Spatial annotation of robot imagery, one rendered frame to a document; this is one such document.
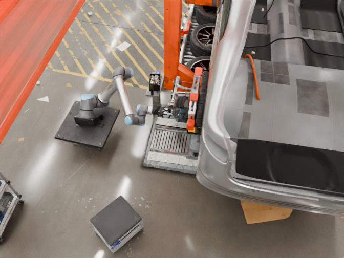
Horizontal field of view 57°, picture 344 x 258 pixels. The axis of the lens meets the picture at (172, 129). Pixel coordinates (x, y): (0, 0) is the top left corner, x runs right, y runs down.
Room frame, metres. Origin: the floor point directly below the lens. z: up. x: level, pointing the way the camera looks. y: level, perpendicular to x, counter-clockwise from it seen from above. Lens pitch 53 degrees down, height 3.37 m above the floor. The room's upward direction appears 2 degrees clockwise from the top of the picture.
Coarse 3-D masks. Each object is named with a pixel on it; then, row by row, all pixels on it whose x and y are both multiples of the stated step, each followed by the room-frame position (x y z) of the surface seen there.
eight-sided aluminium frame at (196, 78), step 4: (196, 76) 2.37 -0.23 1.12; (200, 76) 2.40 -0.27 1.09; (196, 80) 2.50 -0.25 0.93; (192, 84) 2.25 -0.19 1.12; (192, 88) 2.20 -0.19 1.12; (192, 92) 2.16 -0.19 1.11; (196, 92) 2.16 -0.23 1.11; (192, 108) 2.37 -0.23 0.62; (196, 108) 2.37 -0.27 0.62; (188, 112) 2.02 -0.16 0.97; (192, 112) 2.02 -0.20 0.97; (188, 116) 2.01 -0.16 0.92; (192, 116) 2.01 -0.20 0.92
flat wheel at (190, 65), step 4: (200, 56) 3.41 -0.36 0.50; (204, 56) 3.41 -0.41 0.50; (208, 56) 3.42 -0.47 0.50; (192, 60) 3.32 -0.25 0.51; (196, 60) 3.32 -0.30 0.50; (200, 60) 3.33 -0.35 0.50; (204, 60) 3.34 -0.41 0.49; (208, 60) 3.35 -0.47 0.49; (188, 64) 3.24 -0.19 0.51; (192, 64) 3.24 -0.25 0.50; (196, 64) 3.29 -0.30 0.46; (200, 64) 3.27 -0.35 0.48; (204, 64) 3.34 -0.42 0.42; (208, 64) 3.35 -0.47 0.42; (188, 68) 3.17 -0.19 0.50; (192, 68) 3.20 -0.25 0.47; (204, 68) 3.20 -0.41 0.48; (208, 68) 3.21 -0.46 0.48
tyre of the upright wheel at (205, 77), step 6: (204, 72) 2.41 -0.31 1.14; (204, 78) 2.28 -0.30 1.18; (204, 84) 2.20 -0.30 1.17; (204, 90) 2.14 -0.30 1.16; (204, 96) 2.09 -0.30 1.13; (198, 102) 2.07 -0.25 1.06; (204, 102) 2.05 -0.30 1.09; (198, 108) 2.01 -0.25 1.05; (198, 114) 1.97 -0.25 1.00; (198, 120) 1.95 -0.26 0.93; (198, 126) 1.94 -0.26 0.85; (198, 132) 1.96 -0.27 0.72
